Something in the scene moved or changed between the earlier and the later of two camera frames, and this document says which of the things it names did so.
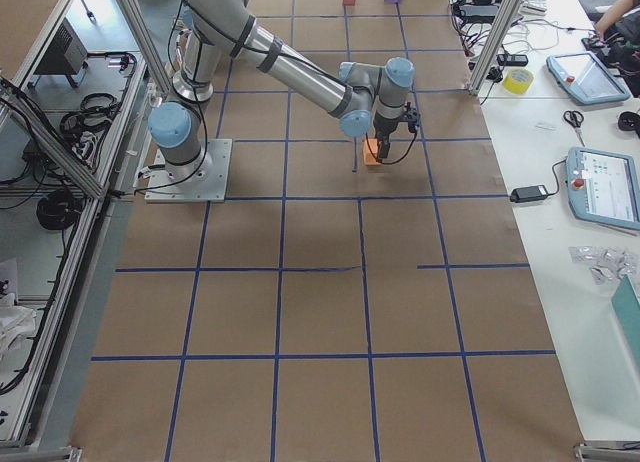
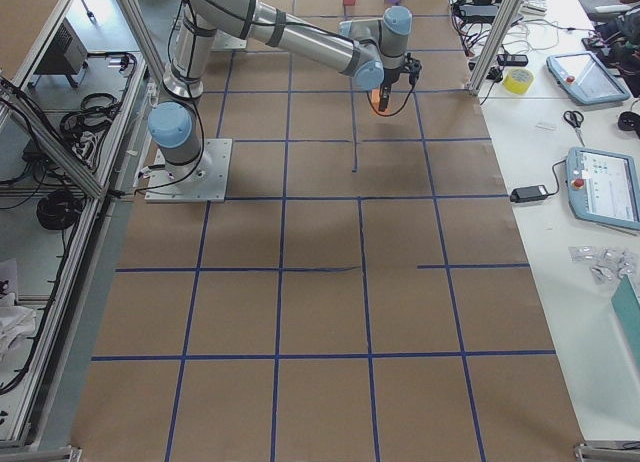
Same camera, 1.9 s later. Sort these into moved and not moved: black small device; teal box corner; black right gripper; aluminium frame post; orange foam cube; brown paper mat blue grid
Moved: black right gripper; orange foam cube
Not moved: aluminium frame post; brown paper mat blue grid; black small device; teal box corner
